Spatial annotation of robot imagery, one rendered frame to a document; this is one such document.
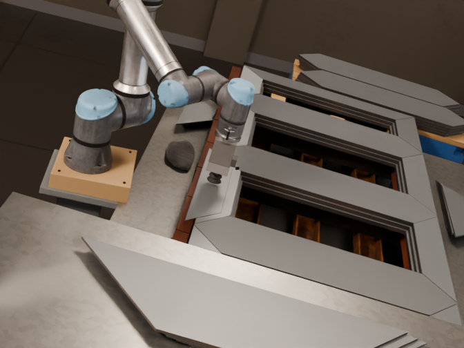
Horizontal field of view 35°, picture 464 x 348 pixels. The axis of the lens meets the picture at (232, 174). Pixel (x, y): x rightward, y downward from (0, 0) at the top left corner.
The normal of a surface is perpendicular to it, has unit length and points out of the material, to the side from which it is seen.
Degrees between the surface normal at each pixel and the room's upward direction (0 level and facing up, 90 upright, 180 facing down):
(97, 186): 90
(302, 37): 90
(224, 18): 90
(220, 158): 90
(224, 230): 0
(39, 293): 0
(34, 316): 0
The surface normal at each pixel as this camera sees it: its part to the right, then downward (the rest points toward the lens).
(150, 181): 0.26, -0.83
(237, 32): 0.02, 0.51
